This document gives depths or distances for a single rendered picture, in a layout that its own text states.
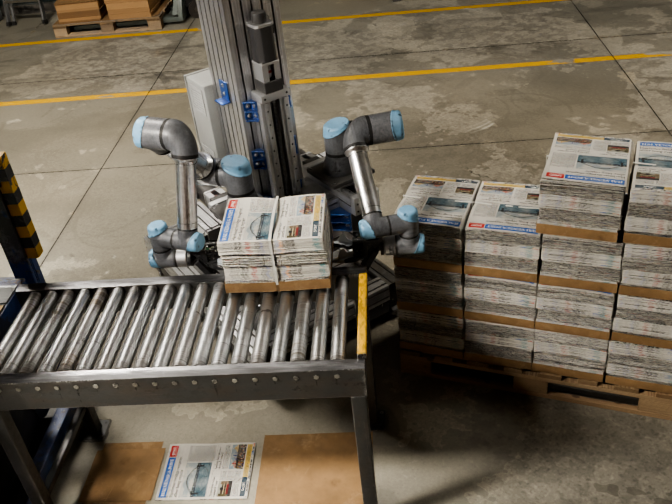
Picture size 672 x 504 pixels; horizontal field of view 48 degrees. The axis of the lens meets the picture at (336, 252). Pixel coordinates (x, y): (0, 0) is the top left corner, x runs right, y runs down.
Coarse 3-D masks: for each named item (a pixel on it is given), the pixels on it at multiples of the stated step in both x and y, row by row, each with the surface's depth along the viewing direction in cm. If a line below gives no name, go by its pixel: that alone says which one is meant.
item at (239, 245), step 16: (240, 208) 272; (256, 208) 272; (224, 224) 265; (240, 224) 264; (256, 224) 264; (224, 240) 257; (240, 240) 256; (256, 240) 256; (224, 256) 260; (240, 256) 260; (256, 256) 259; (224, 272) 264; (240, 272) 264; (256, 272) 264
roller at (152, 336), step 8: (168, 288) 277; (160, 296) 274; (168, 296) 274; (160, 304) 269; (168, 304) 271; (160, 312) 265; (168, 312) 270; (152, 320) 262; (160, 320) 262; (152, 328) 258; (160, 328) 260; (152, 336) 255; (144, 344) 252; (152, 344) 252; (144, 352) 248; (152, 352) 250; (136, 360) 246; (144, 360) 245
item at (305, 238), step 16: (288, 208) 270; (304, 208) 269; (320, 208) 267; (288, 224) 262; (304, 224) 260; (320, 224) 259; (288, 240) 254; (304, 240) 254; (320, 240) 254; (288, 256) 258; (304, 256) 258; (320, 256) 258; (288, 272) 263; (304, 272) 263; (320, 272) 263
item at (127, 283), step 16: (336, 272) 275; (352, 272) 274; (32, 288) 285; (48, 288) 284; (64, 288) 283; (80, 288) 282; (96, 288) 282; (112, 288) 281; (128, 288) 281; (144, 288) 281; (160, 288) 281; (176, 288) 280; (352, 288) 277; (208, 304) 284; (224, 304) 284
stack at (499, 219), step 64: (448, 192) 309; (512, 192) 304; (448, 256) 297; (512, 256) 286; (576, 256) 277; (640, 256) 268; (448, 320) 316; (576, 320) 293; (640, 320) 284; (512, 384) 327; (576, 384) 311
